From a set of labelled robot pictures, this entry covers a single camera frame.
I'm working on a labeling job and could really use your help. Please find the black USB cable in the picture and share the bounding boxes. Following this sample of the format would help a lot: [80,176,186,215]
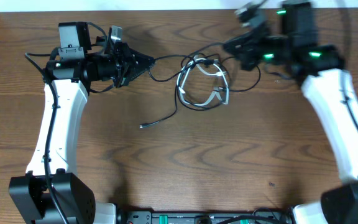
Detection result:
[139,42,262,129]

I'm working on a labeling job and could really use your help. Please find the white USB cable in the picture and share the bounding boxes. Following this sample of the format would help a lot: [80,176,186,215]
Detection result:
[177,57,231,107]

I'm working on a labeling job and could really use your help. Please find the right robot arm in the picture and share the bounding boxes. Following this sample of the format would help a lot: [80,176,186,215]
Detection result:
[223,1,358,223]

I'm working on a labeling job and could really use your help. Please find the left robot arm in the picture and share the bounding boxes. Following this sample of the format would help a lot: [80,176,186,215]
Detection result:
[9,22,155,223]

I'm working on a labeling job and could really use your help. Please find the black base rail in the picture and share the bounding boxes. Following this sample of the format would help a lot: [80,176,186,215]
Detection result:
[116,208,295,224]

